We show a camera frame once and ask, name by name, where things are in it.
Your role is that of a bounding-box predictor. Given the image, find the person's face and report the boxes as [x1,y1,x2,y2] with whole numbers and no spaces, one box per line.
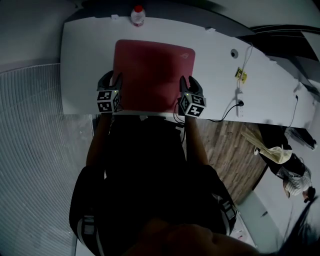
[122,217,261,256]

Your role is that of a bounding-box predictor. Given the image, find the person's right forearm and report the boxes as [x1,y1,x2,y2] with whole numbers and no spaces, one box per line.
[184,115,210,166]

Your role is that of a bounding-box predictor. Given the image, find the thin white cable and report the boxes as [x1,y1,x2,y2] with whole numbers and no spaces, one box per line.
[235,42,254,95]

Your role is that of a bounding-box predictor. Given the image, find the thin black cable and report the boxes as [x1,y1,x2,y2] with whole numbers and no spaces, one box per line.
[286,94,300,129]

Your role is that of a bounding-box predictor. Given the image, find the black power cable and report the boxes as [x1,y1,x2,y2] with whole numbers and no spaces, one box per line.
[206,99,245,123]

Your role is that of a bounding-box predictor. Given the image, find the red mouse pad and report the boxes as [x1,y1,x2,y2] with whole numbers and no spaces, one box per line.
[112,39,197,115]

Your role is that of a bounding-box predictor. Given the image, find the yellow tag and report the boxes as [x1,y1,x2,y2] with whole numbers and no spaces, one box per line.
[234,66,248,83]

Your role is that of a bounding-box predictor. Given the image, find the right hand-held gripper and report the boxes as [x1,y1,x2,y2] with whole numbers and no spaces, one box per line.
[177,75,207,118]

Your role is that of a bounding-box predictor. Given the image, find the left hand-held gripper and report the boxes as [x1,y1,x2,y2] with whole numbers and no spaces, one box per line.
[96,70,124,115]

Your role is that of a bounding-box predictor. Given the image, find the person's black clothing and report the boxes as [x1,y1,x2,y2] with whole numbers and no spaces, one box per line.
[68,115,237,256]

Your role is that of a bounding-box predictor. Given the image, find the beige cloth bag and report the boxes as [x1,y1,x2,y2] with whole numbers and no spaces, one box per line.
[253,145,293,165]

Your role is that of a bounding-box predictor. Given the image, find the grey shoulder strap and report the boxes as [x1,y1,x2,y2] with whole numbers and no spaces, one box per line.
[76,214,103,256]
[212,192,237,236]

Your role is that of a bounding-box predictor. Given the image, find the clear bottle with red cap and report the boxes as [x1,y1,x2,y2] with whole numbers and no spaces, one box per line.
[130,4,146,27]

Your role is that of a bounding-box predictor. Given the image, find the white power strip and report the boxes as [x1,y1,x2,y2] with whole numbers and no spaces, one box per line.
[234,89,245,118]

